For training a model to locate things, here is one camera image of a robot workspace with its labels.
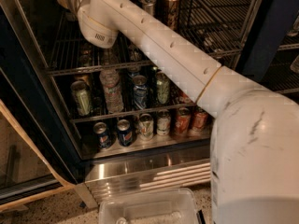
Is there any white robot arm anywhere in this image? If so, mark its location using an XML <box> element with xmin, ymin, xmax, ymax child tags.
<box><xmin>57</xmin><ymin>0</ymin><xmax>299</xmax><ymax>224</ymax></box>

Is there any silver blue energy drink can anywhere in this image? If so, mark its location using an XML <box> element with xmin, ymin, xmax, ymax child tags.
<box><xmin>138</xmin><ymin>0</ymin><xmax>156</xmax><ymax>16</ymax></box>

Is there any green can middle shelf left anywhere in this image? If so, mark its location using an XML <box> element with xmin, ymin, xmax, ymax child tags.
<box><xmin>70</xmin><ymin>80</ymin><xmax>92</xmax><ymax>117</ymax></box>

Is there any brown gold tall can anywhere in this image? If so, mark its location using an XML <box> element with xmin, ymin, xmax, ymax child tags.
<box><xmin>163</xmin><ymin>0</ymin><xmax>180</xmax><ymax>31</ymax></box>

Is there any blue white striped can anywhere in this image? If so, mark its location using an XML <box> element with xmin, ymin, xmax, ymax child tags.
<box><xmin>133</xmin><ymin>75</ymin><xmax>148</xmax><ymax>109</ymax></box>

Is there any light green can middle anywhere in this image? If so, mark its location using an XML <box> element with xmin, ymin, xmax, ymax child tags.
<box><xmin>156</xmin><ymin>72</ymin><xmax>170</xmax><ymax>105</ymax></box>

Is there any blue pepsi can left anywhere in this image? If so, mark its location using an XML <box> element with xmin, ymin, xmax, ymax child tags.
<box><xmin>93</xmin><ymin>122</ymin><xmax>111</xmax><ymax>148</ymax></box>

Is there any blue pepsi can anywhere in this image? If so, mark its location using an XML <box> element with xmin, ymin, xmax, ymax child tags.
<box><xmin>93</xmin><ymin>122</ymin><xmax>111</xmax><ymax>148</ymax></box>
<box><xmin>117</xmin><ymin>119</ymin><xmax>133</xmax><ymax>147</ymax></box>

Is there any white green can bottom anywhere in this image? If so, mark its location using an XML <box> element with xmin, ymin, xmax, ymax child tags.
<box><xmin>138</xmin><ymin>114</ymin><xmax>153</xmax><ymax>141</ymax></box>

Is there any blue pepsi can right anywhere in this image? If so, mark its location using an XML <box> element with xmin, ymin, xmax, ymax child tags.
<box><xmin>117</xmin><ymin>119</ymin><xmax>133</xmax><ymax>147</ymax></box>

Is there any orange can middle shelf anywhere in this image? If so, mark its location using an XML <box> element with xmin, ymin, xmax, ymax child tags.
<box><xmin>178</xmin><ymin>91</ymin><xmax>192</xmax><ymax>104</ymax></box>

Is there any open glass fridge door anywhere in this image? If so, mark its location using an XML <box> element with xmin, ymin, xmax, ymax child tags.
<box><xmin>0</xmin><ymin>9</ymin><xmax>78</xmax><ymax>212</ymax></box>

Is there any orange can bottom left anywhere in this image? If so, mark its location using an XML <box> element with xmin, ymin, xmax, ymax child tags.
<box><xmin>174</xmin><ymin>107</ymin><xmax>191</xmax><ymax>135</ymax></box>

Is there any orange can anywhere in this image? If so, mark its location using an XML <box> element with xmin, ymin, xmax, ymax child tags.
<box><xmin>174</xmin><ymin>107</ymin><xmax>191</xmax><ymax>135</ymax></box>
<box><xmin>191</xmin><ymin>107</ymin><xmax>208</xmax><ymax>132</ymax></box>

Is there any orange can bottom right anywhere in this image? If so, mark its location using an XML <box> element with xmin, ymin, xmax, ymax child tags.
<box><xmin>191</xmin><ymin>107</ymin><xmax>208</xmax><ymax>132</ymax></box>

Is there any stainless steel fridge grille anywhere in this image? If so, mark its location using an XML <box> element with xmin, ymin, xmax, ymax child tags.
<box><xmin>85</xmin><ymin>143</ymin><xmax>210</xmax><ymax>203</ymax></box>

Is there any clear plastic water bottle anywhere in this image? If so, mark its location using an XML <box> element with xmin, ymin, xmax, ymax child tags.
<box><xmin>99</xmin><ymin>69</ymin><xmax>123</xmax><ymax>113</ymax></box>

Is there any clear plastic bin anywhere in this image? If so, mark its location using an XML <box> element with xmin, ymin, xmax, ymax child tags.
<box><xmin>98</xmin><ymin>189</ymin><xmax>202</xmax><ymax>224</ymax></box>

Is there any middle wire fridge shelf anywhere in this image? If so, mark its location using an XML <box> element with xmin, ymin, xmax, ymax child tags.
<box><xmin>70</xmin><ymin>103</ymin><xmax>196</xmax><ymax>123</ymax></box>

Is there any wire fridge shelf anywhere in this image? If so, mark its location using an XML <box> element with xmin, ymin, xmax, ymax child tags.
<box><xmin>48</xmin><ymin>0</ymin><xmax>251</xmax><ymax>77</ymax></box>
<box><xmin>70</xmin><ymin>103</ymin><xmax>196</xmax><ymax>123</ymax></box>

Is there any top wire fridge shelf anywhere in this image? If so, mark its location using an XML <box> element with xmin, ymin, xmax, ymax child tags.
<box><xmin>48</xmin><ymin>0</ymin><xmax>251</xmax><ymax>77</ymax></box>

